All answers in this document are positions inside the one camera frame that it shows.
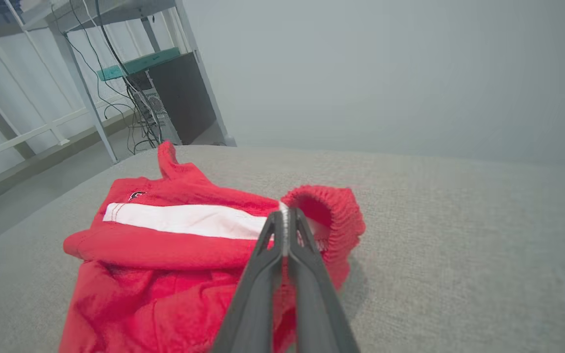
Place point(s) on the teal shelf board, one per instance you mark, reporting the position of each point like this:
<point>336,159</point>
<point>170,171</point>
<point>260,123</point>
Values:
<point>140,63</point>

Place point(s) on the white metal rack frame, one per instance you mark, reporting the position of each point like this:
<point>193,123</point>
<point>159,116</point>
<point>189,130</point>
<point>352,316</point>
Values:
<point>86,98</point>

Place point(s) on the black computer tower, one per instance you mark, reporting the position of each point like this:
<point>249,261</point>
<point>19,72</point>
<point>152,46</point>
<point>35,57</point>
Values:
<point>184,98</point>

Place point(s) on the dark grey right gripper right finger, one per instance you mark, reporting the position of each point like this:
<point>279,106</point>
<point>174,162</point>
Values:
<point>319,309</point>

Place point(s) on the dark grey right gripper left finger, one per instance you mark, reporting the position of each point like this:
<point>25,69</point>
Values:
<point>255,304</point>

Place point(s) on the red shorts white side stripe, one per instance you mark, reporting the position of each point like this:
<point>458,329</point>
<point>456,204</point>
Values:
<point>165,264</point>

